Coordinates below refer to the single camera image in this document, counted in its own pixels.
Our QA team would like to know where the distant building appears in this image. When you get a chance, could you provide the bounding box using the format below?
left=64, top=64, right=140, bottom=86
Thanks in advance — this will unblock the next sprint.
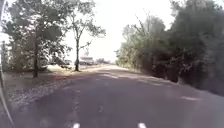
left=79, top=55, right=96, bottom=66

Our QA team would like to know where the large leafy tree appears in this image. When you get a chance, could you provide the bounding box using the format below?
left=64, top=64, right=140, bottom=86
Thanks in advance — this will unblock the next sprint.
left=2, top=0, right=73, bottom=79

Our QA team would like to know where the wood of trees and bushes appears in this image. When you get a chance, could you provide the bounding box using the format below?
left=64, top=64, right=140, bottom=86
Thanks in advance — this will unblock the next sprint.
left=114, top=0, right=224, bottom=97

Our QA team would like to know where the dirt verge with dry grass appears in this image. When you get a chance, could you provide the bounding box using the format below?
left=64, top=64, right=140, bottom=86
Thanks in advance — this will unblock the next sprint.
left=0, top=64, right=111, bottom=108

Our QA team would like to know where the grey asphalt road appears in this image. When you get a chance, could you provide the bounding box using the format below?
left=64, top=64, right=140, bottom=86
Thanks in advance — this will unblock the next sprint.
left=6, top=64, right=224, bottom=128

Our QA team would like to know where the tall tree with forked branches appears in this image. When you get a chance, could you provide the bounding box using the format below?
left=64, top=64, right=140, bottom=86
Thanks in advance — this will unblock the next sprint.
left=64, top=0, right=107, bottom=72

